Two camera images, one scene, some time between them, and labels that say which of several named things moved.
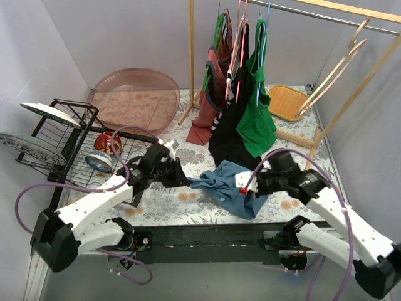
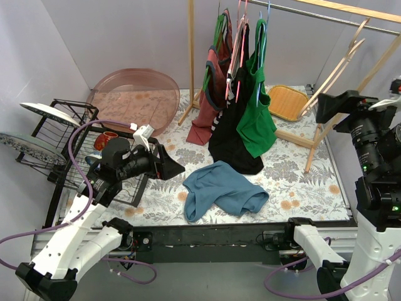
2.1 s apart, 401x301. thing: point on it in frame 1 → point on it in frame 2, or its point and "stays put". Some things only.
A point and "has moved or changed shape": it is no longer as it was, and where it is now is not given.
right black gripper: x=261 y=182 → x=346 y=115
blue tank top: x=219 y=182 has moved or changed shape
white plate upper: x=51 y=113 stays put
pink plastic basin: x=146 y=98 stays put
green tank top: x=257 y=126 stays put
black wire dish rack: x=68 y=149 stays put
